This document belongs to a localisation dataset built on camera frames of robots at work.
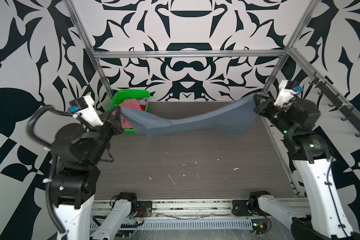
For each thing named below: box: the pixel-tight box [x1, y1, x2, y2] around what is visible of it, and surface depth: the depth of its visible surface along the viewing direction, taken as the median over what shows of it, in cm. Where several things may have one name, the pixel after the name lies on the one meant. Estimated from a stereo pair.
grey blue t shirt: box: [120, 94, 257, 136], surface depth 64 cm
